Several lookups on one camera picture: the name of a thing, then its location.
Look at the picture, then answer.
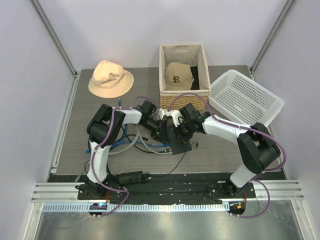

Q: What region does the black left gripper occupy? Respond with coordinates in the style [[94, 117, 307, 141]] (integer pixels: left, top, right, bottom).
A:
[[141, 118, 171, 146]]

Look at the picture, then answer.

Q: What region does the dark grey network switch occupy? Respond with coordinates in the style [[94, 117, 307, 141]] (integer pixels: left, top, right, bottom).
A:
[[166, 125, 192, 155]]

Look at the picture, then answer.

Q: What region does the black power cable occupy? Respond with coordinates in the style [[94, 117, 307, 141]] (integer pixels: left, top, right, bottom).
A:
[[82, 124, 200, 181]]

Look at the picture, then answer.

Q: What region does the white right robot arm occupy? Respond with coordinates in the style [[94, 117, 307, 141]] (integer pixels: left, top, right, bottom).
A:
[[171, 103, 281, 198]]

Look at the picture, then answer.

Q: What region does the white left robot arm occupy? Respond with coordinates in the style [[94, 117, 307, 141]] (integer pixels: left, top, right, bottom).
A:
[[78, 100, 169, 200]]

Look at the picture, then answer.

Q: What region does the black cloth in basket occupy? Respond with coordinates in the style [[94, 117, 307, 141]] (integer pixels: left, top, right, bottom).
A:
[[190, 66, 200, 90]]

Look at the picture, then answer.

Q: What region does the tan baseball cap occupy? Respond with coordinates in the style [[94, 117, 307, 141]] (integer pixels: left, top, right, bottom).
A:
[[164, 62, 194, 91]]

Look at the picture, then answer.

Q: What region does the white perforated plastic basket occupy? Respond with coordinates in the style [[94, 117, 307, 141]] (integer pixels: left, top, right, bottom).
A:
[[208, 69, 284, 127]]

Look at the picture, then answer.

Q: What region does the black power adapter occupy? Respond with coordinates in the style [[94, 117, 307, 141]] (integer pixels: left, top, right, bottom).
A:
[[117, 171, 149, 185]]

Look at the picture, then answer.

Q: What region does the wicker basket with liner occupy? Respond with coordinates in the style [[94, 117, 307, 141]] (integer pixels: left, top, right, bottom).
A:
[[158, 43, 211, 110]]

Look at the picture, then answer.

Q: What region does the beige bucket hat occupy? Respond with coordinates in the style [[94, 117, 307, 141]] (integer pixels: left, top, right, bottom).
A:
[[88, 60, 134, 99]]

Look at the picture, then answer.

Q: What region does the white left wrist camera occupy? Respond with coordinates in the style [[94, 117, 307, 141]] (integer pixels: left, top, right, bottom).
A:
[[158, 108, 172, 121]]

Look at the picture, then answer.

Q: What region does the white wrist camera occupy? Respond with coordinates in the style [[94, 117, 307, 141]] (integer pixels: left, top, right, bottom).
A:
[[166, 110, 183, 127], [158, 108, 172, 121]]

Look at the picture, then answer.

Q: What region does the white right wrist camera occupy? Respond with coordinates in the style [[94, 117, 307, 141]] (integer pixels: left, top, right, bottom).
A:
[[166, 110, 183, 127]]

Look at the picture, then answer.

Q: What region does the grey ethernet cable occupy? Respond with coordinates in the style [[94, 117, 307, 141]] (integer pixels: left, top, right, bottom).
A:
[[107, 124, 173, 156]]

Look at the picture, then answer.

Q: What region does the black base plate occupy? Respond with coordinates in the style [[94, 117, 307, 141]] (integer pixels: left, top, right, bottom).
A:
[[48, 172, 298, 205]]

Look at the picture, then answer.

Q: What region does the aluminium frame rail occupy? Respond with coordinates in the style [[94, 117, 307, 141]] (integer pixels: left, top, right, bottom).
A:
[[31, 180, 304, 215]]

